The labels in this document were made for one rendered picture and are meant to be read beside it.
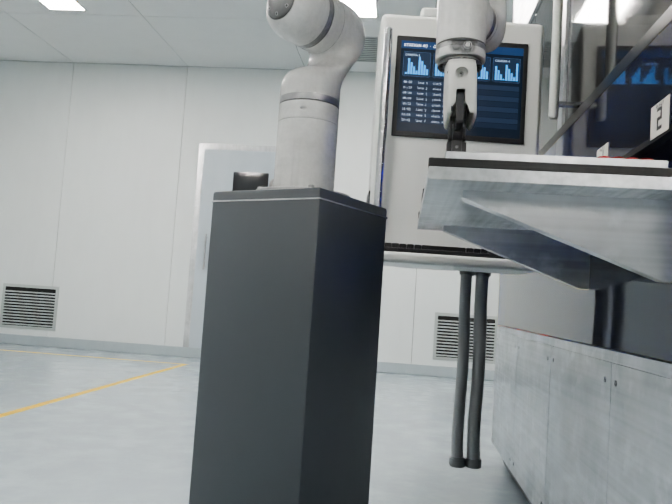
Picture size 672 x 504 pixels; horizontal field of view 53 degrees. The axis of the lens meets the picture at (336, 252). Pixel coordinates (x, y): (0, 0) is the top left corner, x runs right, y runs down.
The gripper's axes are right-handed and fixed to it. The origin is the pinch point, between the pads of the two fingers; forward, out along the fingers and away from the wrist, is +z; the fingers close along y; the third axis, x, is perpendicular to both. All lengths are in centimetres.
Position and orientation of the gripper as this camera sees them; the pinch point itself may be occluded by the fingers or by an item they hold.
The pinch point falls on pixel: (455, 154)
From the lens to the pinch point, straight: 116.2
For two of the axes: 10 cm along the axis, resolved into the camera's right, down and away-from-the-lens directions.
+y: 0.9, 0.8, 9.9
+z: -0.6, 10.0, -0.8
